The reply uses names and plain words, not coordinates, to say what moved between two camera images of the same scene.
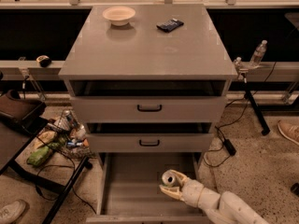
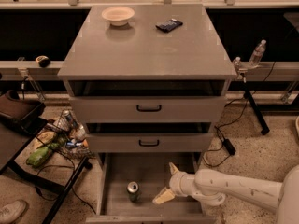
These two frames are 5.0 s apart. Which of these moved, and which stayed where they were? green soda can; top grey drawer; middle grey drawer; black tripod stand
Moved: green soda can
Stayed: black tripod stand; top grey drawer; middle grey drawer
